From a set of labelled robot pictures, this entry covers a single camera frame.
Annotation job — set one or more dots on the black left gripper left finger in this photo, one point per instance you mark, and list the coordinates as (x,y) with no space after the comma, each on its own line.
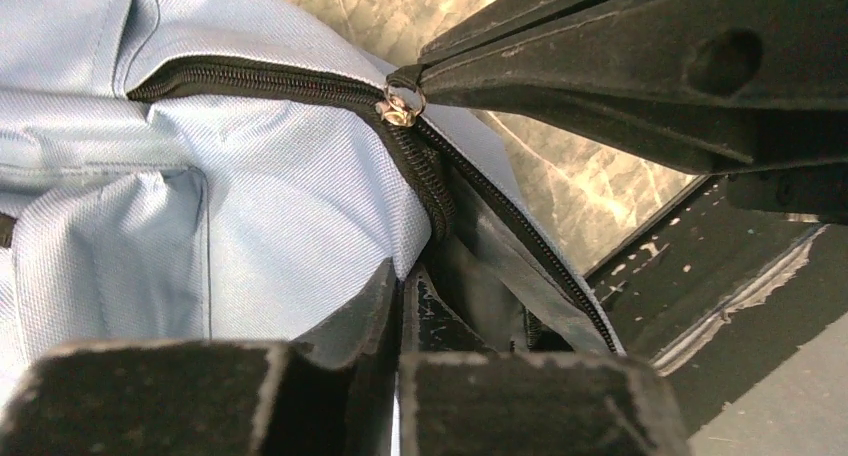
(327,392)

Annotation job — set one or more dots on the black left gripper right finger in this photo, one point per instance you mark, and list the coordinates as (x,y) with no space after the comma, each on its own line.
(457,396)

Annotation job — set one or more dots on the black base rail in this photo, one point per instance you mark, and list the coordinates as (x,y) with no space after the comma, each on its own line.
(716,297)

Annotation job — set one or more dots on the blue student backpack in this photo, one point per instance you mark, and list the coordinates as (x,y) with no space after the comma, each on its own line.
(226,170)

